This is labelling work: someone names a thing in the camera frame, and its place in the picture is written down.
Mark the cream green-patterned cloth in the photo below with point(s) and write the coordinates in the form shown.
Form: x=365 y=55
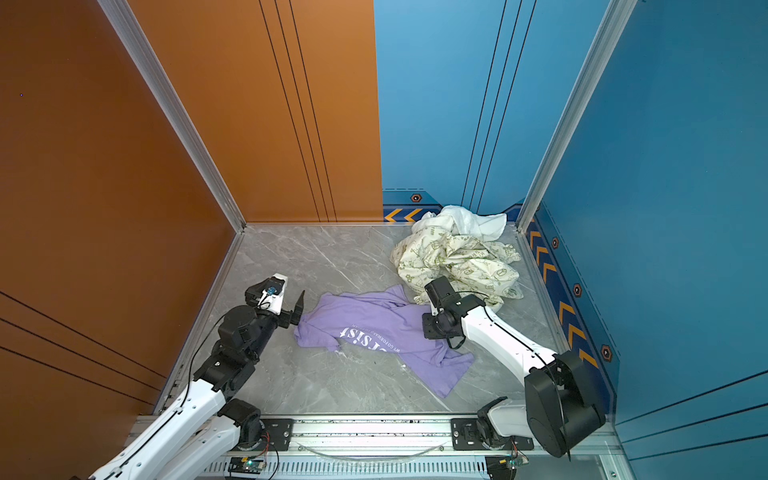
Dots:
x=471 y=265

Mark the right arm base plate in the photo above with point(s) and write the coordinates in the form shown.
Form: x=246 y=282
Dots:
x=468 y=435

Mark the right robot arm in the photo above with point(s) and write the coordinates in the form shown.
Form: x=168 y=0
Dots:
x=562 y=406

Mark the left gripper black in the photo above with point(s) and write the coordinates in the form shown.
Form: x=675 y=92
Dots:
x=287 y=318

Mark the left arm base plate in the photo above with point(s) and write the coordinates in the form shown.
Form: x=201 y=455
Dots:
x=279 y=433

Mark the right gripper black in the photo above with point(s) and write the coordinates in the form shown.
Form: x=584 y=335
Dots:
x=428 y=332

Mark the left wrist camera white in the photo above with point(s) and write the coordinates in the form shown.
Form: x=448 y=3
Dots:
x=273 y=291

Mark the circuit board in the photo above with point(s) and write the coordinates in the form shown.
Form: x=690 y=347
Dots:
x=246 y=465
x=505 y=467

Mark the aluminium corner post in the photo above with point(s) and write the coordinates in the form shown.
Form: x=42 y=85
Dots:
x=606 y=39
x=129 y=31

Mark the left circuit board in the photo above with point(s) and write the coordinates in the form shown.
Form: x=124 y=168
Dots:
x=246 y=465

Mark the right circuit board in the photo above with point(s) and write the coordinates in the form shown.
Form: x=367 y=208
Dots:
x=505 y=467

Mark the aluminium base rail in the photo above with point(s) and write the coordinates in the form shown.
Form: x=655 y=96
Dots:
x=412 y=446

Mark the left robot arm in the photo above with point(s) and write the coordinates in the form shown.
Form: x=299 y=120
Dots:
x=207 y=420

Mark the right aluminium corner post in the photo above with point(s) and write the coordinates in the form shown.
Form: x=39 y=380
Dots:
x=606 y=39

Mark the purple t-shirt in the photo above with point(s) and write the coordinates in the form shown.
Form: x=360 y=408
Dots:
x=385 y=322

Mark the left aluminium corner post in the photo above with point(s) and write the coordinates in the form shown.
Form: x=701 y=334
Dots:
x=129 y=31

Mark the white cloth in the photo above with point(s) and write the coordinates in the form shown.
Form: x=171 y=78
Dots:
x=458 y=220

